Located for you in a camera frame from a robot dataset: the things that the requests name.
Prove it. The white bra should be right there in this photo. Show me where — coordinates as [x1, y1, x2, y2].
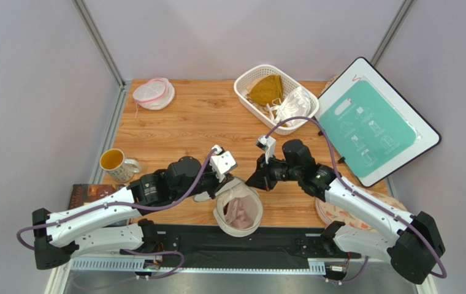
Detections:
[266, 86, 311, 123]

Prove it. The patterned mug with tea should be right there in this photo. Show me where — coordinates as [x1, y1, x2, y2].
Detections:
[99, 148, 142, 183]

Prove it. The white pink-trimmed mesh laundry bag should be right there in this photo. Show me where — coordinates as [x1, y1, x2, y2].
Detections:
[132, 77, 175, 118]

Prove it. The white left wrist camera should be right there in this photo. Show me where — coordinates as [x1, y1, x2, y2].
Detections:
[209, 145, 238, 182]

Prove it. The mustard yellow bra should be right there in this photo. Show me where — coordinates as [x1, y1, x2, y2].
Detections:
[249, 74, 284, 106]

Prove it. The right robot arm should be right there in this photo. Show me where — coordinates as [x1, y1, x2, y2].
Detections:
[246, 135, 445, 285]

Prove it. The white teal folding board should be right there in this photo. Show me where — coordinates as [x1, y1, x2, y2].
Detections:
[315, 57, 441, 187]

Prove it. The pink satin bra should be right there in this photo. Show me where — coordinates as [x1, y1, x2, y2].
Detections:
[223, 197, 259, 230]

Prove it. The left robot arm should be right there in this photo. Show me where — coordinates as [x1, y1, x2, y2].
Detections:
[32, 152, 237, 270]

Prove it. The white plastic basket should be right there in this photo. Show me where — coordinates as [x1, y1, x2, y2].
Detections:
[234, 64, 321, 128]

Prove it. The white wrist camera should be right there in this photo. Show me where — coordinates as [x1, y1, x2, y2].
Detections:
[209, 145, 238, 182]
[256, 135, 277, 164]

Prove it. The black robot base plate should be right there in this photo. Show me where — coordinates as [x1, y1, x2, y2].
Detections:
[137, 224, 360, 268]

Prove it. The white slotted cable duct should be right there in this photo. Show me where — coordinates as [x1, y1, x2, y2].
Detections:
[69, 256, 326, 276]

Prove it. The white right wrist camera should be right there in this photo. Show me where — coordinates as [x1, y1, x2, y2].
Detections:
[256, 135, 277, 164]

